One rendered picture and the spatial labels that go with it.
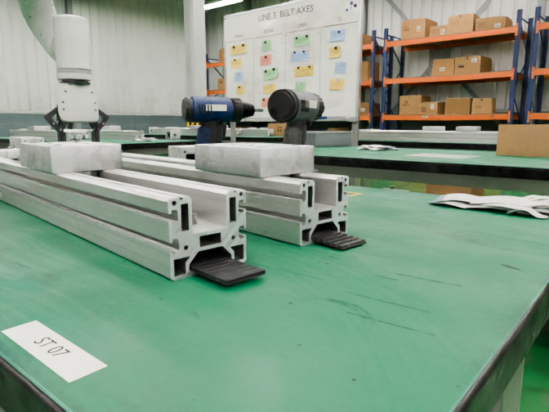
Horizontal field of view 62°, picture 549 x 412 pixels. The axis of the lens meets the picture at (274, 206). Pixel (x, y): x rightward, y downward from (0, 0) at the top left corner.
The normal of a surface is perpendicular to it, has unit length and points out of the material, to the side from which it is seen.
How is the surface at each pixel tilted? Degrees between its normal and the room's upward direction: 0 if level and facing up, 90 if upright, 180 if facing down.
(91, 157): 90
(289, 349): 0
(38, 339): 0
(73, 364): 0
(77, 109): 94
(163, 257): 90
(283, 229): 90
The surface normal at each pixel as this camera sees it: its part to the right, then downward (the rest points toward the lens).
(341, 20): -0.65, 0.14
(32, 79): 0.77, 0.11
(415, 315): 0.00, -0.98
